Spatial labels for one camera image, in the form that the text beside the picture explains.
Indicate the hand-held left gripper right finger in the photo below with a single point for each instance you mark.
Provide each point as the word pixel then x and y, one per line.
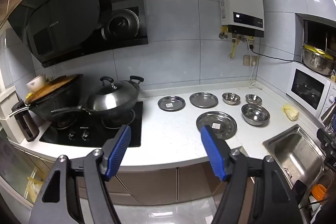
pixel 212 153

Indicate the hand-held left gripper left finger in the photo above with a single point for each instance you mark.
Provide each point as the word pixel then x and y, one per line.
pixel 119 153

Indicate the steel plate with sticker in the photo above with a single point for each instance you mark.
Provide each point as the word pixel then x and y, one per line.
pixel 221 121
pixel 170 106

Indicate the plain steel plate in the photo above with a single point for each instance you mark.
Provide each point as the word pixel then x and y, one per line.
pixel 203 100

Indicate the large steel bowl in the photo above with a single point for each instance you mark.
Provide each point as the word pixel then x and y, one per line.
pixel 255 115

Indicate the medium steel bowl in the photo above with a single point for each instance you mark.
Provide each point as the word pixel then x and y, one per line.
pixel 231 98

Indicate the small steel bowl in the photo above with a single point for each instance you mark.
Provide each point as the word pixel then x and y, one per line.
pixel 253 99

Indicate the steel kettle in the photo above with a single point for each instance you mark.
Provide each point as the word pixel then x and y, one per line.
pixel 329 113

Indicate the steel kitchen sink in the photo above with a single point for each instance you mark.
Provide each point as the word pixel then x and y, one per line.
pixel 296 153

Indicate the brown lower cabinet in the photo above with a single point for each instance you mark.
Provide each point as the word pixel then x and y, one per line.
pixel 194 182

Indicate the steel wok with lid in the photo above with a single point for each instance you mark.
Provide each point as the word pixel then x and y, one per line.
pixel 126 111

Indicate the black gas stove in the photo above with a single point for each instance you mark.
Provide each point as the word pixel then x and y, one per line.
pixel 78 137

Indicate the orange cup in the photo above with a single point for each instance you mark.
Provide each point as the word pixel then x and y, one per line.
pixel 319 192

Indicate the pale yellow cloth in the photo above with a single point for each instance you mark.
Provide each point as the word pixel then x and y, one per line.
pixel 290 112

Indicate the steel wok lid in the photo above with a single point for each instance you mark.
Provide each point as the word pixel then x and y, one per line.
pixel 110 100

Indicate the white microwave oven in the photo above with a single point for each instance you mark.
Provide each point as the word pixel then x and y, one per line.
pixel 307 87

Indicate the large black wok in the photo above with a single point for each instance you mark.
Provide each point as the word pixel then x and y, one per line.
pixel 57 106

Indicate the large steel basin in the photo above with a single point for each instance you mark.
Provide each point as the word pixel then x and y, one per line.
pixel 315 62

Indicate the round wooden lid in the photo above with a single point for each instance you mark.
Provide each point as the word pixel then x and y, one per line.
pixel 57 85

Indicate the black kettle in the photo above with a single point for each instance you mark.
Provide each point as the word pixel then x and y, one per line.
pixel 26 127

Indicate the white ceramic bowl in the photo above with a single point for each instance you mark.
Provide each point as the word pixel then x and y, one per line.
pixel 36 83

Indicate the white box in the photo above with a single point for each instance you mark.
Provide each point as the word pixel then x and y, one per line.
pixel 8 108

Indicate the black range hood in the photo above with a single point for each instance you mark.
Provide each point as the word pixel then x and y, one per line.
pixel 65 16

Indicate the white wall socket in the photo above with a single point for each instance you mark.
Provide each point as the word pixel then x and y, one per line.
pixel 254 61

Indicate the wall socket with black plug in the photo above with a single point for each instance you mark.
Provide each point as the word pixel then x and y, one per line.
pixel 251 44

